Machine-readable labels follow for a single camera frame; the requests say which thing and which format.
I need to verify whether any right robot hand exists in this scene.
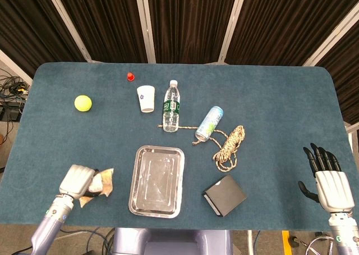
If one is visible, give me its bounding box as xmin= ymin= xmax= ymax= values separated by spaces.
xmin=297 ymin=143 xmax=355 ymax=214

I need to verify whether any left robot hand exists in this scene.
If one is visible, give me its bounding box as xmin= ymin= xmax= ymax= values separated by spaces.
xmin=58 ymin=164 xmax=100 ymax=203

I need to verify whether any brown paper bag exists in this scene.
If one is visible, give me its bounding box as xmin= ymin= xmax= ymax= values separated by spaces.
xmin=78 ymin=167 xmax=115 ymax=209

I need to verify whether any metal tray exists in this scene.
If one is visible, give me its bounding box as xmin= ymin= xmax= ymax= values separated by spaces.
xmin=128 ymin=145 xmax=186 ymax=219

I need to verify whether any chrome chair base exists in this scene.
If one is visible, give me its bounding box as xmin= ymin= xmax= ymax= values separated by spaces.
xmin=305 ymin=232 xmax=337 ymax=255

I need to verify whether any yellow tennis ball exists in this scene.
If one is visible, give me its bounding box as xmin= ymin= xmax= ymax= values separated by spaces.
xmin=74 ymin=94 xmax=93 ymax=112

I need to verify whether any white paper cup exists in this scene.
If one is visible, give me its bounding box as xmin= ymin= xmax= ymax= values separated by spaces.
xmin=136 ymin=85 xmax=155 ymax=113

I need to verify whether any purple robot torso base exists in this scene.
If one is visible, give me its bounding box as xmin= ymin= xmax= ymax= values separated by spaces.
xmin=112 ymin=227 xmax=234 ymax=255

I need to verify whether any blue felt table mat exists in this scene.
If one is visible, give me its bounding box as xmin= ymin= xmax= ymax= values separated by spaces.
xmin=0 ymin=62 xmax=359 ymax=231

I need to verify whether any clear plastic water bottle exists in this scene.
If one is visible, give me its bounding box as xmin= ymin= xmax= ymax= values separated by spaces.
xmin=162 ymin=80 xmax=181 ymax=133

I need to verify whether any light blue drink can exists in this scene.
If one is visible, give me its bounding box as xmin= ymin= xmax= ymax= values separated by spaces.
xmin=195 ymin=106 xmax=224 ymax=142

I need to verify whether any black pleated curtain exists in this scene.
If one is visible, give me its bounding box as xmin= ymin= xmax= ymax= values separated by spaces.
xmin=0 ymin=0 xmax=359 ymax=125

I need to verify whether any coiled tan rope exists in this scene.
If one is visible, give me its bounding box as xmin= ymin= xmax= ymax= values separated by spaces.
xmin=157 ymin=125 xmax=246 ymax=173

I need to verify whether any tangle of cables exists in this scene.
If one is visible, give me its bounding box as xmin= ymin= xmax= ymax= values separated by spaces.
xmin=0 ymin=68 xmax=31 ymax=121

